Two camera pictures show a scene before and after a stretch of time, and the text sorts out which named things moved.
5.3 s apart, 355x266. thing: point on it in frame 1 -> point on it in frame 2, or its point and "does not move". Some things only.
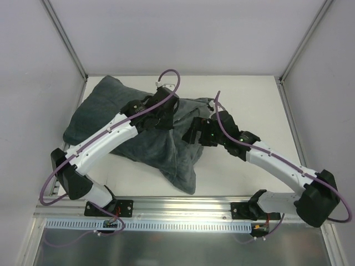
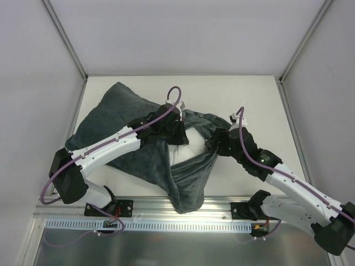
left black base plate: [123, 208] does not move
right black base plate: [241, 210] does not move
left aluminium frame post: [66, 40] does not move
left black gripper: [165, 117] -> [179, 133]
